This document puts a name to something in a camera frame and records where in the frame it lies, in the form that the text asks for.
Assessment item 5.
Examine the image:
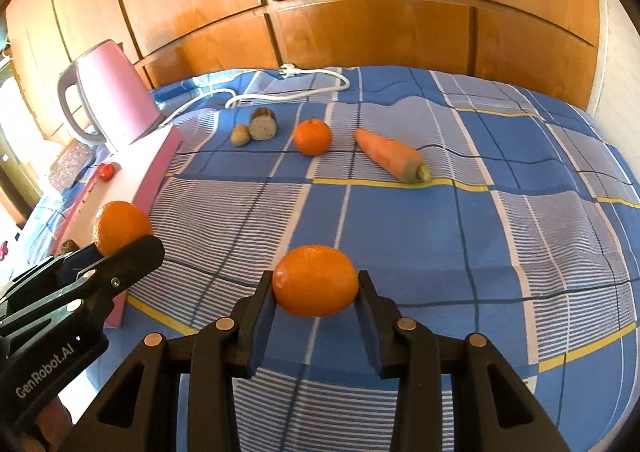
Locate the blue plaid bedsheet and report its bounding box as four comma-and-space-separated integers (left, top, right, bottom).
30, 66, 638, 452

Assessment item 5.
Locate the pink and white tray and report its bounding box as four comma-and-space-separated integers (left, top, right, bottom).
50, 127, 183, 329

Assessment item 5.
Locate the dark cut fruit half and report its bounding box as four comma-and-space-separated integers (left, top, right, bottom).
249, 107, 278, 141

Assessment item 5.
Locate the silver embossed tissue box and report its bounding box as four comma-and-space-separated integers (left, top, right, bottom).
47, 139, 96, 193

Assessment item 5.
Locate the white power cord with plug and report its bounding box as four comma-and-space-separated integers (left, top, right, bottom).
160, 64, 351, 125

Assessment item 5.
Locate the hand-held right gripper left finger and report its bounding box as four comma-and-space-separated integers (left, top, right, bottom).
57, 271, 276, 452

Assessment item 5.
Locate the carrot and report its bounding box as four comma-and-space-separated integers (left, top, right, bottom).
354, 128, 432, 184

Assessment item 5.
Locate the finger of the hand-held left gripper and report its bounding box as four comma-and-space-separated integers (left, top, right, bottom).
0, 243, 103, 315
0, 235, 166, 358

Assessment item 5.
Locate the orange with stem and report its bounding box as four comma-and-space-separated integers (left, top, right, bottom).
293, 118, 333, 157

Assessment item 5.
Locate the pink electric kettle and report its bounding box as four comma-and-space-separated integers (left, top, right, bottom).
57, 39, 163, 154

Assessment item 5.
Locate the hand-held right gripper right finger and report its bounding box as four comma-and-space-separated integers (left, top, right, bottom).
356, 270, 573, 452

